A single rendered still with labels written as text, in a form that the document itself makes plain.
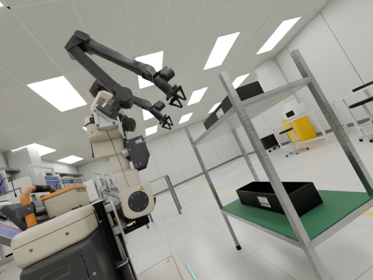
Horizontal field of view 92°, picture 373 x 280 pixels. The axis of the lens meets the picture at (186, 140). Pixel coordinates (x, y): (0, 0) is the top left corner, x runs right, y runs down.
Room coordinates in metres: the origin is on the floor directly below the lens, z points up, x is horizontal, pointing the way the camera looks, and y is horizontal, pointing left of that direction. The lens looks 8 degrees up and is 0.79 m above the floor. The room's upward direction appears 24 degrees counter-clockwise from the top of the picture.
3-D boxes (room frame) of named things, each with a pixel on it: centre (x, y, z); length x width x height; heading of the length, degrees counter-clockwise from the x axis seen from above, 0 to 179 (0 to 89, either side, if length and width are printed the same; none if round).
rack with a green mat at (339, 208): (1.23, -0.35, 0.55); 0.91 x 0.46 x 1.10; 15
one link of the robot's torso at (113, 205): (1.09, 0.45, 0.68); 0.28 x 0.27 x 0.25; 18
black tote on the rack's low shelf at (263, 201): (1.23, -0.35, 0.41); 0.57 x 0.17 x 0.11; 15
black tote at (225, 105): (1.21, -0.34, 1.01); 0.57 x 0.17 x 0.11; 14
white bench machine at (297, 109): (4.86, -2.98, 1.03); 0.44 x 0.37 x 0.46; 20
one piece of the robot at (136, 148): (1.07, 0.31, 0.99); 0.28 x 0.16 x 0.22; 18
